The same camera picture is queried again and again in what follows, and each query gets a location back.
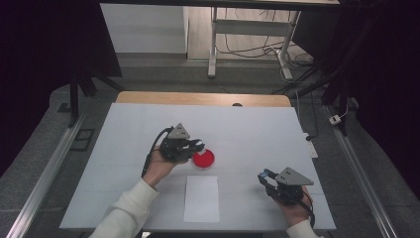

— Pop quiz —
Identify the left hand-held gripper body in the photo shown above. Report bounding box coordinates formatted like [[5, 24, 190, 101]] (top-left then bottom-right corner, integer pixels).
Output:
[[158, 122, 196, 164]]

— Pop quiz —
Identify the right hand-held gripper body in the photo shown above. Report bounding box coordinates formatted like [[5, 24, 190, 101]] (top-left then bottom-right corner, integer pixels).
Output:
[[268, 167, 315, 207]]

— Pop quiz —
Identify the red ink dish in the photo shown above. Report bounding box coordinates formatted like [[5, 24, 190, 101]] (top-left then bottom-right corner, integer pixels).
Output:
[[192, 148, 216, 170]]

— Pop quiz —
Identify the person's right hand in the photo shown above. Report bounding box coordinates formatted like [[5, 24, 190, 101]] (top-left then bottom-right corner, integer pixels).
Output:
[[275, 186, 311, 228]]

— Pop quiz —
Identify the person's left hand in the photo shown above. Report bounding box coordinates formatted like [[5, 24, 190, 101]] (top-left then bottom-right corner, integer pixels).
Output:
[[142, 145, 181, 188]]

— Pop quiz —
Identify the wooden table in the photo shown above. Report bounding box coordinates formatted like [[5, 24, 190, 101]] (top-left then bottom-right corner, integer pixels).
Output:
[[115, 90, 292, 108]]

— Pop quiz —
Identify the white table cover board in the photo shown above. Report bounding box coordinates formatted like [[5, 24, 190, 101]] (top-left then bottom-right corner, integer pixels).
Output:
[[58, 102, 337, 231]]

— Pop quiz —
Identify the white paper sheet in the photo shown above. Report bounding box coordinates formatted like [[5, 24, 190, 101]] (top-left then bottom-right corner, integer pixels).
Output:
[[183, 175, 221, 223]]

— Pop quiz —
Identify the black tripod stand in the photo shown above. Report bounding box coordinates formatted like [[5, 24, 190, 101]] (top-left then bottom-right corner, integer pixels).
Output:
[[270, 59, 351, 137], [67, 62, 125, 129]]

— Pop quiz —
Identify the white panel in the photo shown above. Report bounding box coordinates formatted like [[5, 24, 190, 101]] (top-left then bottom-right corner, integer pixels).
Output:
[[99, 3, 189, 55]]

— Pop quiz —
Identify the black curtain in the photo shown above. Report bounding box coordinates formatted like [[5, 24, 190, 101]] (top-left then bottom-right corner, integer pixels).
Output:
[[0, 0, 123, 177], [293, 0, 420, 199]]

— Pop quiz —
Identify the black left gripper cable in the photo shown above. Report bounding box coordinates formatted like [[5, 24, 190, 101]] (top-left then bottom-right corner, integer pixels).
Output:
[[141, 126, 174, 179]]

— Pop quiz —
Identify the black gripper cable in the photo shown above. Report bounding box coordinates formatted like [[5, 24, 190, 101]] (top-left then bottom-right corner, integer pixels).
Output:
[[141, 126, 174, 179], [298, 192, 317, 229]]

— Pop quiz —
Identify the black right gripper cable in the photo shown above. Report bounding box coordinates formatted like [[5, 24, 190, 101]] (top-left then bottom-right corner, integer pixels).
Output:
[[298, 192, 317, 229]]

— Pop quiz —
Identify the aluminium floor rail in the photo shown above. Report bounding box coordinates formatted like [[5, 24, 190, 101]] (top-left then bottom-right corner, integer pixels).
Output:
[[6, 112, 87, 238], [325, 105, 399, 238]]

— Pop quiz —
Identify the black floor bracket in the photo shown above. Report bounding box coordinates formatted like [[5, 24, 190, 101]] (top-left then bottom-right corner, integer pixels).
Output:
[[69, 128, 96, 153]]

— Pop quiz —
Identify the black floor cable bundle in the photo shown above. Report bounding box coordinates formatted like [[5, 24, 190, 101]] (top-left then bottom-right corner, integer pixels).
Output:
[[216, 8, 315, 67]]

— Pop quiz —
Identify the white metal desk frame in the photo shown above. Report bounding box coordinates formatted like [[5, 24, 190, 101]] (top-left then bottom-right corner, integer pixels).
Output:
[[207, 6, 302, 81]]

